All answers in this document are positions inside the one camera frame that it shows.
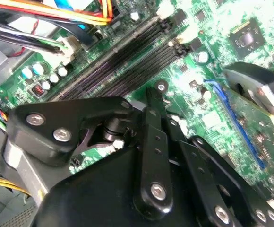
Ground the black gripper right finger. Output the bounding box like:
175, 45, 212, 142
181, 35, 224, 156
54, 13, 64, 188
166, 117, 274, 227

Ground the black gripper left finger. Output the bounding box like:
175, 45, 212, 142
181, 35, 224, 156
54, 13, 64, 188
6, 87, 175, 222

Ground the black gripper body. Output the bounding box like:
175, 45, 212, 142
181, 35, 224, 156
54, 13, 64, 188
32, 146, 207, 227

